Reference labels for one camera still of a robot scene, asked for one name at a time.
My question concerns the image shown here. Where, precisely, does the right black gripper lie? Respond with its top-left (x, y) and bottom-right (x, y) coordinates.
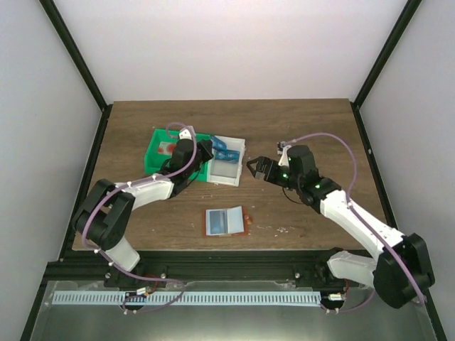
top-left (247, 156), bottom-right (301, 190)

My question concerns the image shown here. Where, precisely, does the light blue credit card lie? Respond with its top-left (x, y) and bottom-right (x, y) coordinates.
top-left (215, 151), bottom-right (240, 163)

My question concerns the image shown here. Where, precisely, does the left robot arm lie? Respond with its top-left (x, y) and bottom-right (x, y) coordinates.
top-left (71, 139), bottom-right (213, 287)

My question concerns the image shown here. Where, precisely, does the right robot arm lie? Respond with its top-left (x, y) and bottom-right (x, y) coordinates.
top-left (247, 146), bottom-right (435, 308)

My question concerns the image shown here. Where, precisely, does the red white card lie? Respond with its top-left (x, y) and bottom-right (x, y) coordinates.
top-left (157, 141), bottom-right (176, 156)

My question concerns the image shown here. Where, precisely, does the white bin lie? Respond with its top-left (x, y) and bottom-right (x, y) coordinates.
top-left (206, 135), bottom-right (245, 187)

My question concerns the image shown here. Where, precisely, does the green bin middle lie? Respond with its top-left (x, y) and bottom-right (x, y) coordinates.
top-left (168, 139), bottom-right (208, 180)

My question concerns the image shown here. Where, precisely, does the green bin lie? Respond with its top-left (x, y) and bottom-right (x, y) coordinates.
top-left (168, 139), bottom-right (208, 180)
top-left (144, 129), bottom-right (177, 175)

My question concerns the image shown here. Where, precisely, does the green bin left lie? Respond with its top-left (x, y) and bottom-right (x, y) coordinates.
top-left (144, 129), bottom-right (177, 175)

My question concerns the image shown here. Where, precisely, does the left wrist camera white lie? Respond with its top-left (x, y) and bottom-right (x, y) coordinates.
top-left (178, 126), bottom-right (196, 141)

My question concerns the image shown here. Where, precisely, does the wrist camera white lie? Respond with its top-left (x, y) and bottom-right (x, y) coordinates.
top-left (178, 126), bottom-right (196, 141)
top-left (277, 141), bottom-right (291, 168)

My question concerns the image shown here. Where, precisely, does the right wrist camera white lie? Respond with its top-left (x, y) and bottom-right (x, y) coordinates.
top-left (277, 141), bottom-right (291, 168)

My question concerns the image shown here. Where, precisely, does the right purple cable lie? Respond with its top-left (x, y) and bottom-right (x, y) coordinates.
top-left (284, 133), bottom-right (427, 313)

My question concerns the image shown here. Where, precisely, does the black aluminium front rail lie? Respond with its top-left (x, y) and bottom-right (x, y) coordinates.
top-left (43, 249), bottom-right (345, 289)

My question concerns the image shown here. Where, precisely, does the light blue cable duct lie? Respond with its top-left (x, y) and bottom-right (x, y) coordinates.
top-left (51, 291), bottom-right (321, 307)

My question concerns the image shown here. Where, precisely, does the left black frame post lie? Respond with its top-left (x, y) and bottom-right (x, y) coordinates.
top-left (38, 0), bottom-right (109, 112)

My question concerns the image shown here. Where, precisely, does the black frame post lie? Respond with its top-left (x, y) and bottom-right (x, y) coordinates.
top-left (38, 0), bottom-right (109, 112)
top-left (353, 0), bottom-right (424, 107)

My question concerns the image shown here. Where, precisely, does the right black frame post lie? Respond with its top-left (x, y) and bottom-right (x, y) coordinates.
top-left (353, 0), bottom-right (424, 107)

